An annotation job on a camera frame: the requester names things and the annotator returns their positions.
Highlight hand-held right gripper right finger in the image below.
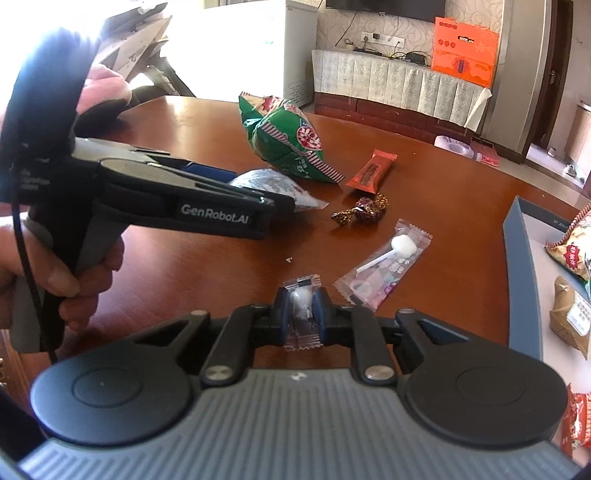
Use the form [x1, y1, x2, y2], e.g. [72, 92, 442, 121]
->
[313, 286, 468, 385]

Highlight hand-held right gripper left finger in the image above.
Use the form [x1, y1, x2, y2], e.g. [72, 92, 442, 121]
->
[134, 287, 296, 386]

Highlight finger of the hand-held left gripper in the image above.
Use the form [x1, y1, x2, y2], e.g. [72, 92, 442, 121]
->
[130, 146, 239, 184]

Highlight clear white candy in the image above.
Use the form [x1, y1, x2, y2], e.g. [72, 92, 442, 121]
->
[283, 273, 324, 352]

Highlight silver printed snack packet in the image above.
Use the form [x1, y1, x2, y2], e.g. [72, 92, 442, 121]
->
[229, 168, 329, 213]

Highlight green striped snack bag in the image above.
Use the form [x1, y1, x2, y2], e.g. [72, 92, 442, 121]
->
[239, 91, 346, 184]

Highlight marshmallow lollipop packet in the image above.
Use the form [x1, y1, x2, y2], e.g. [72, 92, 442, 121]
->
[333, 219, 434, 309]

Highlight brown foil candy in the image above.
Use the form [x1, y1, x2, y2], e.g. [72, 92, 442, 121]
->
[331, 193, 389, 228]

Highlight orange red snack bar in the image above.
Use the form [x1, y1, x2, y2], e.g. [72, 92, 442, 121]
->
[345, 148, 399, 193]

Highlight dark grey cardboard box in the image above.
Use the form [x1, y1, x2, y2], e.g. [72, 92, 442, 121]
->
[502, 196, 591, 365]

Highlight brown snack packet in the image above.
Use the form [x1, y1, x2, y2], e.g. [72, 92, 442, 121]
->
[549, 276, 591, 361]

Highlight red white snack packet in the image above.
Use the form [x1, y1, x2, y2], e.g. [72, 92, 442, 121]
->
[561, 383, 591, 462]

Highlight person's left hand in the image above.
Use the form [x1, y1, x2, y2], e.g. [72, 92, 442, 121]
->
[0, 222, 125, 331]

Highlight pink plush slipper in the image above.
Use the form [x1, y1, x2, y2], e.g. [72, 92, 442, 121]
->
[74, 64, 134, 136]

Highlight white chest freezer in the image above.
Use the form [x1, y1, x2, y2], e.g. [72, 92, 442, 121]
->
[265, 0, 319, 109]

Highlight printed cardboard box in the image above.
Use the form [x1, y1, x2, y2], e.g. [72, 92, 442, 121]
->
[95, 2, 174, 81]

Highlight dark wooden television cabinet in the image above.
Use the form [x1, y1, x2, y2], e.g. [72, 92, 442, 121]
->
[314, 92, 481, 141]

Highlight cabinet with white cloth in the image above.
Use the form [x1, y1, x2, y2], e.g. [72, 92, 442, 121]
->
[311, 48, 492, 130]

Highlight white detergent bottle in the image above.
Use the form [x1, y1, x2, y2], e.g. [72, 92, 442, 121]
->
[434, 135, 483, 162]

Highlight red floor mat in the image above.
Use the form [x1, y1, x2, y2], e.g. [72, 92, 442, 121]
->
[468, 138, 502, 168]

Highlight orange gift box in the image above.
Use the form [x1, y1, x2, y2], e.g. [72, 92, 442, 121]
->
[431, 16, 500, 88]

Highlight wooden side cabinet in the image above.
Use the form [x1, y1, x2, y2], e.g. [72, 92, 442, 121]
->
[563, 102, 591, 181]

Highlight dark wooden door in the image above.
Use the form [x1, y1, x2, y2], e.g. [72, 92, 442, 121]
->
[531, 28, 575, 148]

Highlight black metal frame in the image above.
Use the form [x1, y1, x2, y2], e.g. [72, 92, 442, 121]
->
[129, 51, 195, 100]

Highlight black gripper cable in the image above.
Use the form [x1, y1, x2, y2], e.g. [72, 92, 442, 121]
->
[13, 198, 58, 365]

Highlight white wall sockets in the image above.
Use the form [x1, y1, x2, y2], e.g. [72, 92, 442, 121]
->
[360, 31, 406, 49]

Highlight black wall television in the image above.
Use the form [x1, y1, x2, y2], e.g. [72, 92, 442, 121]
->
[325, 0, 446, 23]

